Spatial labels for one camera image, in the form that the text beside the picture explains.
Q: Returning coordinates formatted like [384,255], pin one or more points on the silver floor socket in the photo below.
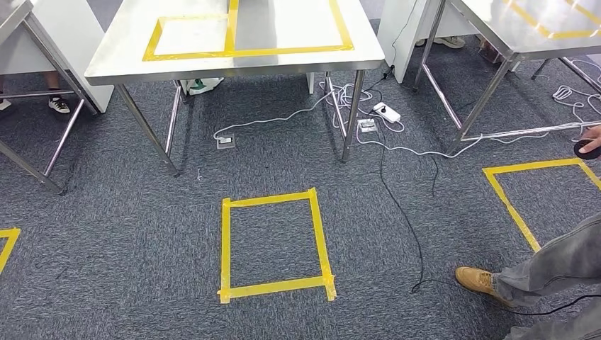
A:
[367,126]
[225,141]

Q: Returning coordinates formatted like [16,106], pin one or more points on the person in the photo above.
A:
[58,104]
[554,263]

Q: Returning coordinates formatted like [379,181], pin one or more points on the person's foot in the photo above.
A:
[202,86]
[448,43]

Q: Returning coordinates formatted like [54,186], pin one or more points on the black round controller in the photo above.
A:
[587,151]

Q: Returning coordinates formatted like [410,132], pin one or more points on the yellow tape frame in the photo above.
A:
[230,28]

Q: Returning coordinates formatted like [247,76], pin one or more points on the steel workbench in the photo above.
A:
[281,28]

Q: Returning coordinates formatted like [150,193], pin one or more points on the white power strip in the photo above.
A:
[386,112]

